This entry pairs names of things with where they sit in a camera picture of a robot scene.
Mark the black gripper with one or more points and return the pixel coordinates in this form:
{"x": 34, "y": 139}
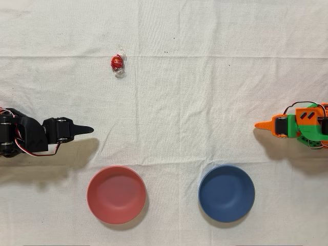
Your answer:
{"x": 62, "y": 129}

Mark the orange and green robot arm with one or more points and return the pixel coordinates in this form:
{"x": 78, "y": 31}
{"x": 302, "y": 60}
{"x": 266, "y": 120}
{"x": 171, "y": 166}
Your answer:
{"x": 308, "y": 128}

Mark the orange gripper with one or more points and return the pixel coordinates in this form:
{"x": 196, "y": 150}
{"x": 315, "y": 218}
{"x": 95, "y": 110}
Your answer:
{"x": 280, "y": 126}

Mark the blue bowl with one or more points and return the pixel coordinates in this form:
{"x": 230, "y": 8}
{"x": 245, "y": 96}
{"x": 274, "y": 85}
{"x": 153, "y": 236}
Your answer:
{"x": 226, "y": 193}

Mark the red bowl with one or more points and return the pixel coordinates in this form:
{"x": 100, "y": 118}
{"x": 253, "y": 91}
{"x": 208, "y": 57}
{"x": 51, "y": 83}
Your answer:
{"x": 116, "y": 194}

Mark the white tablecloth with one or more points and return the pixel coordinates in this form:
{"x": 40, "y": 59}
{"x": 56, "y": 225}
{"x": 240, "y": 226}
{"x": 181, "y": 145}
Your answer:
{"x": 179, "y": 102}

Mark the red candy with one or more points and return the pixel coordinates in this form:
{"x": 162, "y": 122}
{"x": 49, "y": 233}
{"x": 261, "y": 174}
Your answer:
{"x": 117, "y": 62}

